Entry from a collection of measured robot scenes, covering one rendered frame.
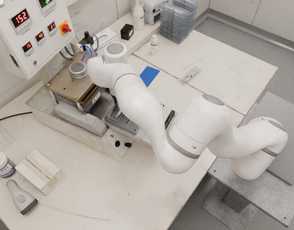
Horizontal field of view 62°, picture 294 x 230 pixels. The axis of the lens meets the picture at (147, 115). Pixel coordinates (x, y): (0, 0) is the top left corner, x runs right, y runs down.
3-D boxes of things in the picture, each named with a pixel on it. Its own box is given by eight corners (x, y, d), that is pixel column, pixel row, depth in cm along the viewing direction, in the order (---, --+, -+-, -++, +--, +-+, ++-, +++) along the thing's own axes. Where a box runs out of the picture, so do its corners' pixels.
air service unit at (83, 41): (78, 64, 134) (71, 42, 122) (93, 48, 142) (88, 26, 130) (86, 67, 133) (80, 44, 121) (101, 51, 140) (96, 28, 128)
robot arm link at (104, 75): (93, 111, 71) (89, 76, 97) (146, 99, 74) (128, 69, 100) (85, 82, 67) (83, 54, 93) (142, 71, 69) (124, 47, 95)
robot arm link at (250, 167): (284, 138, 100) (285, 149, 79) (256, 172, 106) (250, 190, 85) (257, 122, 104) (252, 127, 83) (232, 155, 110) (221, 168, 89)
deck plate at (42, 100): (25, 104, 125) (24, 102, 124) (67, 61, 143) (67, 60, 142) (101, 139, 113) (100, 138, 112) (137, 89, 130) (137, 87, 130)
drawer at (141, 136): (101, 125, 116) (98, 116, 110) (124, 93, 127) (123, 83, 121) (157, 151, 108) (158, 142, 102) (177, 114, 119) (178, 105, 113)
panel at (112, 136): (121, 158, 126) (103, 135, 114) (148, 115, 141) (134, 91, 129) (124, 159, 124) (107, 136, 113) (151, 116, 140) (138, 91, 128)
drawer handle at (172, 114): (157, 138, 108) (157, 134, 104) (171, 113, 115) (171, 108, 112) (161, 140, 107) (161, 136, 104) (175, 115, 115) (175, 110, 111)
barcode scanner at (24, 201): (2, 190, 117) (-7, 185, 110) (16, 178, 120) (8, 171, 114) (27, 218, 110) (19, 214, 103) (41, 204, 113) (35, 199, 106)
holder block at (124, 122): (104, 120, 113) (103, 117, 111) (126, 91, 123) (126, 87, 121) (136, 134, 109) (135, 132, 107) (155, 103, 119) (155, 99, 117)
